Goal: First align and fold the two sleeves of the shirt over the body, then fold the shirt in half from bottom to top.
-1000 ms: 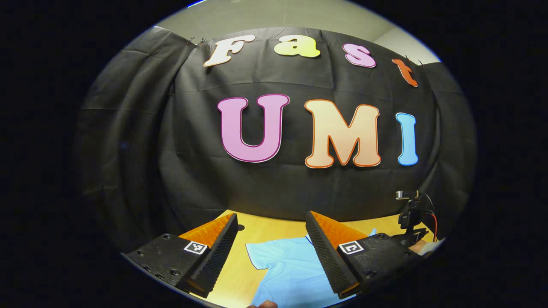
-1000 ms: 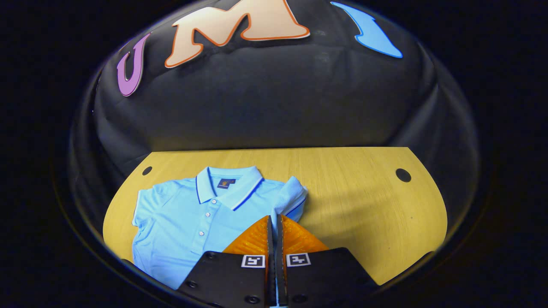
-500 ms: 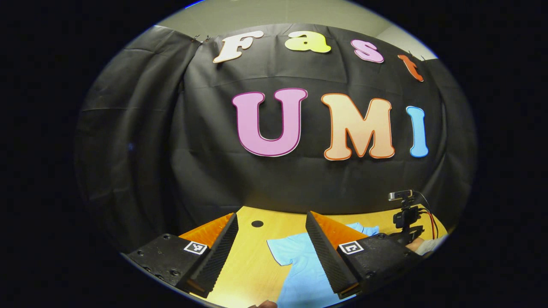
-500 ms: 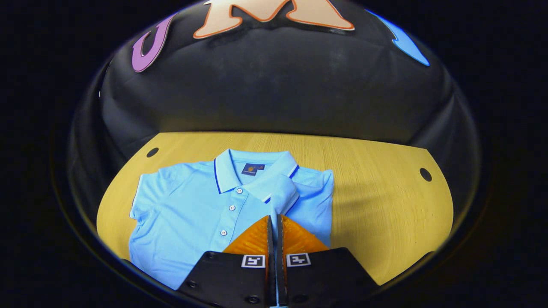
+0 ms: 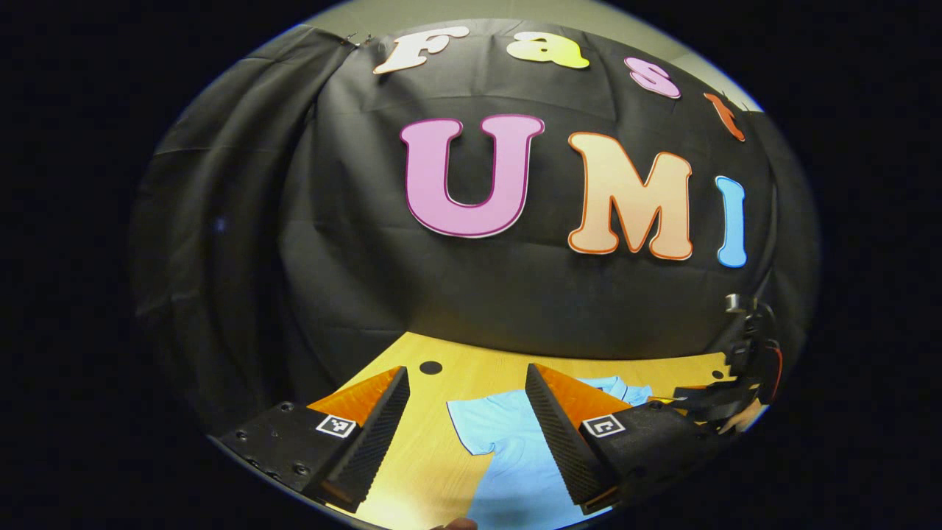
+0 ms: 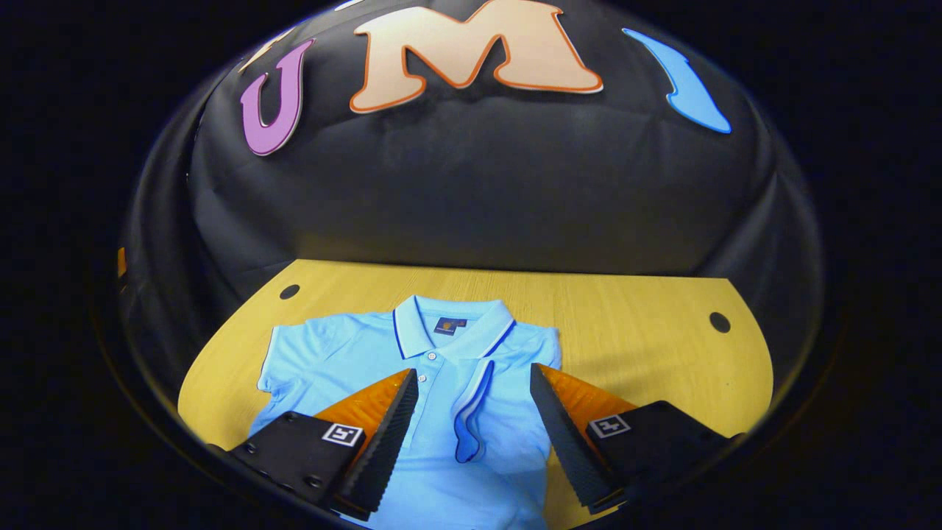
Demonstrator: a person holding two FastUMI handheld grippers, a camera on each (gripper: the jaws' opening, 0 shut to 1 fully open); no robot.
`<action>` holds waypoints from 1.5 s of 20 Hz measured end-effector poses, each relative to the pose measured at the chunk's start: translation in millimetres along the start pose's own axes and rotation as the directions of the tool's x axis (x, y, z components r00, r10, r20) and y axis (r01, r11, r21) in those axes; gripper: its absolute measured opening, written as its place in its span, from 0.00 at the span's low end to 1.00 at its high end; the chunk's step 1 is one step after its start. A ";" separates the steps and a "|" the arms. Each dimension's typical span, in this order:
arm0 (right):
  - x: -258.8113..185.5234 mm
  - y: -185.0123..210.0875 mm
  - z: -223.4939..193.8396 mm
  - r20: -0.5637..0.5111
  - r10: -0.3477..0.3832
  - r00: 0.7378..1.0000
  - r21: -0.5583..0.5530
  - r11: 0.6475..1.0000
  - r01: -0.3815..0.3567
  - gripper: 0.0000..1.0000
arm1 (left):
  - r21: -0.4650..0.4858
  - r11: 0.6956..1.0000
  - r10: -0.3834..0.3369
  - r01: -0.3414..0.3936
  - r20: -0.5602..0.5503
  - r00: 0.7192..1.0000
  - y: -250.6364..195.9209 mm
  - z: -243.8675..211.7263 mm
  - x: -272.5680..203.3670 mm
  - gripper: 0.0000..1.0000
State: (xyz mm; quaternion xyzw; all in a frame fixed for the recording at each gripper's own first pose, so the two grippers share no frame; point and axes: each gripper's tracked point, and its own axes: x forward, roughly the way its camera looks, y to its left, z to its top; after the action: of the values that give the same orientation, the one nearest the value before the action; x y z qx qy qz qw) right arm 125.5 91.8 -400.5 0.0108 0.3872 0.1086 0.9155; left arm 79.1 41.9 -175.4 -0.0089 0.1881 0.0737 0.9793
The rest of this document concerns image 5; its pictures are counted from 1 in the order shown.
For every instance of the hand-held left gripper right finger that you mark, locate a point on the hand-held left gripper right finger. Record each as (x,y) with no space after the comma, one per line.
(559,442)

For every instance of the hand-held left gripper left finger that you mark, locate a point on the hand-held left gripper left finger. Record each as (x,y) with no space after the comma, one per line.
(379,442)

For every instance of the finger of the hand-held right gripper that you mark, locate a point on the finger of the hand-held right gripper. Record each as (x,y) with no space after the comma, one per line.
(717,403)

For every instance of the light blue T-shirt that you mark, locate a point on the light blue T-shirt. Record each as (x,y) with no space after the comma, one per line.
(508,442)

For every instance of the black backdrop cloth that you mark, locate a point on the black backdrop cloth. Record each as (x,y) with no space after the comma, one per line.
(353,258)

